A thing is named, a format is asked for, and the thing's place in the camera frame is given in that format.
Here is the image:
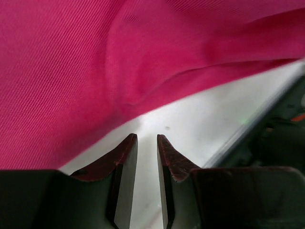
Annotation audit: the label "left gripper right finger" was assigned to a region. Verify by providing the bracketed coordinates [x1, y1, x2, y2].
[157, 135, 305, 229]

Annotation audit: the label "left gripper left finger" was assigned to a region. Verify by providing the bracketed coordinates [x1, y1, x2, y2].
[0, 134, 138, 229]

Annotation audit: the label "pink trousers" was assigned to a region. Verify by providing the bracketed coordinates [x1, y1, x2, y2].
[0, 0, 305, 169]

